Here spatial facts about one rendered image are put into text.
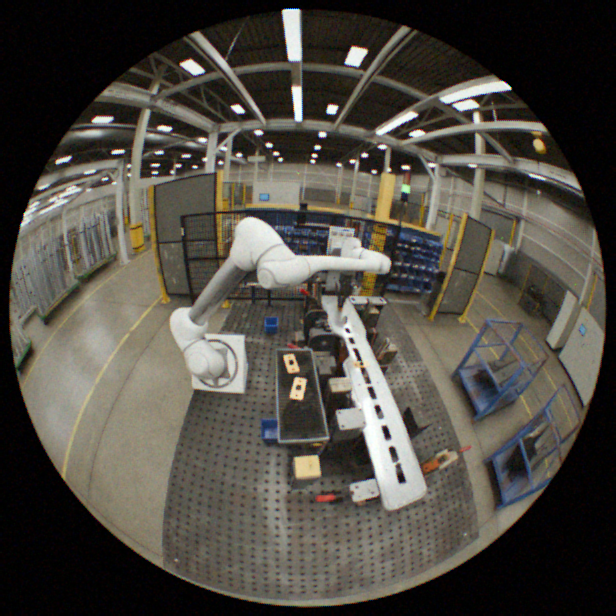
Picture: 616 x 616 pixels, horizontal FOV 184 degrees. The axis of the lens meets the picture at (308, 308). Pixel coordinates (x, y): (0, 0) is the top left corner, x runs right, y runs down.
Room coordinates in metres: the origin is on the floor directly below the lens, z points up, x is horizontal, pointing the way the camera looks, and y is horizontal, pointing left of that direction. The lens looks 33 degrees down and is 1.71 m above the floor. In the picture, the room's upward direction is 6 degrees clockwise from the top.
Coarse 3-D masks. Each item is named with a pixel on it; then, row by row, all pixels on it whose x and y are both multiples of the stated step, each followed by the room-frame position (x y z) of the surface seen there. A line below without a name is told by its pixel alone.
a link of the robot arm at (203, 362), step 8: (192, 344) 0.59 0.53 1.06; (200, 344) 0.61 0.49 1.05; (208, 344) 0.65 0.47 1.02; (184, 352) 0.56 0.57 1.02; (192, 352) 0.54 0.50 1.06; (200, 352) 0.55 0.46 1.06; (208, 352) 0.58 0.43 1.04; (216, 352) 0.66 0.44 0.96; (192, 360) 0.51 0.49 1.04; (200, 360) 0.52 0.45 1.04; (208, 360) 0.54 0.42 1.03; (216, 360) 0.59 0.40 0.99; (192, 368) 0.49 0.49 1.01; (200, 368) 0.50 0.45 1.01; (208, 368) 0.52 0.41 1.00; (216, 368) 0.56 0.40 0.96; (200, 376) 0.48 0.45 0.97; (208, 376) 0.51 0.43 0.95; (216, 376) 0.56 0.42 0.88
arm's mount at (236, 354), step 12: (216, 336) 0.80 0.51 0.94; (228, 336) 0.82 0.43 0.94; (240, 336) 0.83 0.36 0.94; (216, 348) 0.75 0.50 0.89; (228, 348) 0.77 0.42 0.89; (240, 348) 0.78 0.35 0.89; (228, 360) 0.72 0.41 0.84; (240, 360) 0.73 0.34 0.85; (240, 372) 0.68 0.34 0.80; (192, 384) 0.56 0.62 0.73; (204, 384) 0.58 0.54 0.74; (228, 384) 0.62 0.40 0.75; (240, 384) 0.63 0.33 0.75
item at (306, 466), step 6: (306, 456) 0.15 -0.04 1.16; (312, 456) 0.16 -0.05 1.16; (300, 462) 0.13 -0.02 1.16; (306, 462) 0.14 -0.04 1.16; (312, 462) 0.14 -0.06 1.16; (318, 462) 0.14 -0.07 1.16; (300, 468) 0.12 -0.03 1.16; (306, 468) 0.12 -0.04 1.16; (312, 468) 0.12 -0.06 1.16; (318, 468) 0.12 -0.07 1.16; (300, 474) 0.10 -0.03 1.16; (306, 474) 0.10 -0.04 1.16; (312, 474) 0.10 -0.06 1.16; (318, 474) 0.10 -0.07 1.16
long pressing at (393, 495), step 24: (336, 312) 1.10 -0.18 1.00; (360, 336) 0.88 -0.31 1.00; (360, 384) 0.54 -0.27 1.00; (384, 384) 0.55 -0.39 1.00; (384, 408) 0.41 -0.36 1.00; (384, 456) 0.19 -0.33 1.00; (408, 456) 0.18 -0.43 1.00; (384, 480) 0.09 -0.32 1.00; (408, 480) 0.07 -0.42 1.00; (384, 504) -0.01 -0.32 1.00
